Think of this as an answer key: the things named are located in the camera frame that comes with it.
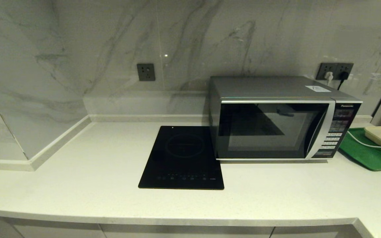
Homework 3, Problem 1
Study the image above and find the grey single wall socket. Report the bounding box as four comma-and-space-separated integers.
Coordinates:
136, 63, 156, 82

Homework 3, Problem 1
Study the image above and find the green plastic tray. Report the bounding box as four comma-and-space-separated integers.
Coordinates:
338, 128, 381, 172

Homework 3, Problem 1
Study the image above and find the white power cable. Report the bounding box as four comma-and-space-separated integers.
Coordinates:
348, 132, 381, 164

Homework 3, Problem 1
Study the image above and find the black induction cooktop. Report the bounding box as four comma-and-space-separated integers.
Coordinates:
138, 126, 225, 190

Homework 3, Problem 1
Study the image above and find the grey double wall socket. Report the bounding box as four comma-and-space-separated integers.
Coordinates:
316, 63, 354, 81

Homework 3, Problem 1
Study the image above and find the silver microwave oven body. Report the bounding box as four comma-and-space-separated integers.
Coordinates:
209, 76, 363, 164

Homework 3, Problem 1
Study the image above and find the white paper sheet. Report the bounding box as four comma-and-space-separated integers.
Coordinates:
305, 86, 332, 93

